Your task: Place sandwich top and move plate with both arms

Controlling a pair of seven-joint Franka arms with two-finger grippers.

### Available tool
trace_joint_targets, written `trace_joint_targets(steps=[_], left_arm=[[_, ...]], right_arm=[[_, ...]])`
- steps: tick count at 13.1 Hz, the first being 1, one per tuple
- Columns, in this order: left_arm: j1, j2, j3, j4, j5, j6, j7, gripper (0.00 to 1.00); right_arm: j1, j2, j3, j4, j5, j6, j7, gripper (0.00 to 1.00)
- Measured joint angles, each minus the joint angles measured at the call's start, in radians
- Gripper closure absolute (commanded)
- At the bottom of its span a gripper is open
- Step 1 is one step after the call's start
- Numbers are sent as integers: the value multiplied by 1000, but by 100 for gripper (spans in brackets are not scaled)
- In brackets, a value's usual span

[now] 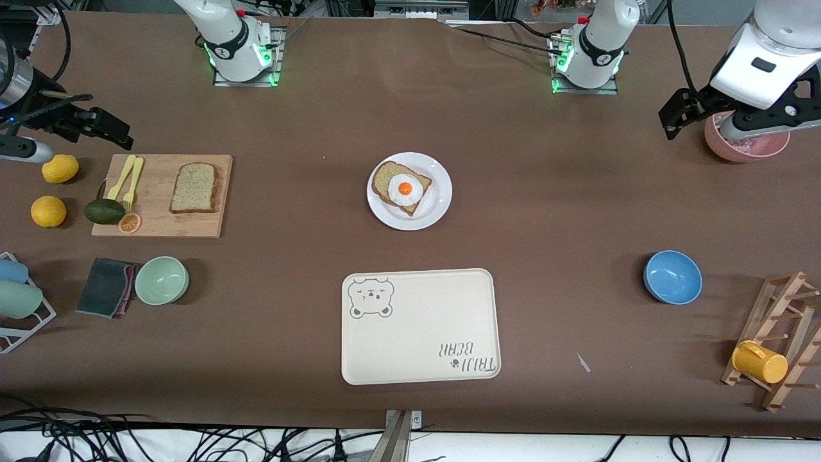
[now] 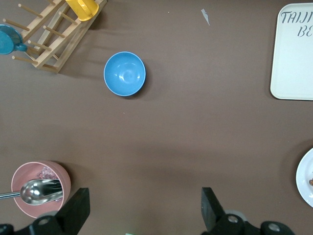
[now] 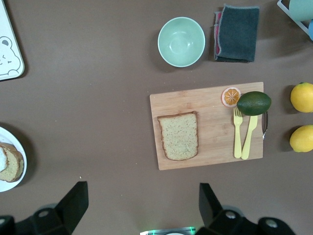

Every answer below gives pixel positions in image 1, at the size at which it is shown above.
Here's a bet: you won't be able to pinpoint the plain brown bread slice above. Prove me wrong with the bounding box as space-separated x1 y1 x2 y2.
169 162 219 214

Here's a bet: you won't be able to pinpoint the white round plate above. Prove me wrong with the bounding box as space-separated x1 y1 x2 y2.
367 152 453 231

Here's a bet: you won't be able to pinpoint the fried egg toy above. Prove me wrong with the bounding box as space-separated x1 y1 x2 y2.
387 173 424 207

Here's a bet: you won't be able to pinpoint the yellow lemon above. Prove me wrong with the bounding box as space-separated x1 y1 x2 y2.
42 154 80 184
30 195 67 228

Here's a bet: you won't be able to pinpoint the yellow plastic knife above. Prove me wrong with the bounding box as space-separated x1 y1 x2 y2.
106 155 137 201

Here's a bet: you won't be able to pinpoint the yellow plastic fork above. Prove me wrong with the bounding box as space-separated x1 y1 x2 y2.
122 157 145 213

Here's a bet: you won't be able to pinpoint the pink bowl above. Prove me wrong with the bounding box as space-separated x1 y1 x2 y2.
704 110 791 163

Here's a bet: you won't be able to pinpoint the dark green avocado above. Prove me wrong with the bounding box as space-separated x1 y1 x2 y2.
84 198 126 225

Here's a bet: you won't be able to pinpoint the bamboo cutting board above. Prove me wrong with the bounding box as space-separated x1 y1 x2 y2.
91 154 233 239

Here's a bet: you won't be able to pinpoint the grey pink folded cloth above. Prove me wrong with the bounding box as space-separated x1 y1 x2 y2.
75 257 139 320

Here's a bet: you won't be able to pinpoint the mint green bowl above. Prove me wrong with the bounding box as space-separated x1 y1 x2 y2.
134 256 190 306

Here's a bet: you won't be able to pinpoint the blue bowl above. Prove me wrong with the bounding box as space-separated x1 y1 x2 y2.
643 250 704 305

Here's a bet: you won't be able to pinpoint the colourful artificial flowers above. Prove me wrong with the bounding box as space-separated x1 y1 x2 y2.
530 0 581 17

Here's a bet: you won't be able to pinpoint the pale green cup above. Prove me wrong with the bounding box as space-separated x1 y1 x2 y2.
0 280 44 320

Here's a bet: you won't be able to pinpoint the wooden peg rack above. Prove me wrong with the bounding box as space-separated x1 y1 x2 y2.
721 271 821 412

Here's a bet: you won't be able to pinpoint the yellow mug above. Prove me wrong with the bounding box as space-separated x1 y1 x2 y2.
732 341 789 384

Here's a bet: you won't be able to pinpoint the beige bear print tray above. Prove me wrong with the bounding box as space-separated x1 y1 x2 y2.
341 268 502 386

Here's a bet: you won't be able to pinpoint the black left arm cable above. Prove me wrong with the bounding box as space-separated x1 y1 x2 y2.
666 0 700 97

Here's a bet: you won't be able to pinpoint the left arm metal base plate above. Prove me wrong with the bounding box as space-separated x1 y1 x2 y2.
547 31 620 96

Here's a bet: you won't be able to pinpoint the aluminium frame rail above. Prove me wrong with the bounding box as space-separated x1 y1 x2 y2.
374 0 471 20
32 0 65 26

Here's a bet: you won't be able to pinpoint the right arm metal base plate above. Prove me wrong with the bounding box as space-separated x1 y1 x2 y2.
213 26 285 88

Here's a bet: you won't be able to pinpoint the black table cable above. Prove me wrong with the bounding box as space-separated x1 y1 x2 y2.
446 16 565 58

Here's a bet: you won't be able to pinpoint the white wire rack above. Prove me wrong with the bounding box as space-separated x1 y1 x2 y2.
0 252 57 354

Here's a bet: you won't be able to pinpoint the black cable bundle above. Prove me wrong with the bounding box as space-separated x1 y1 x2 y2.
0 393 385 462

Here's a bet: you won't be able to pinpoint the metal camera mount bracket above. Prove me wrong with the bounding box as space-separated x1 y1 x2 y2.
366 409 424 462

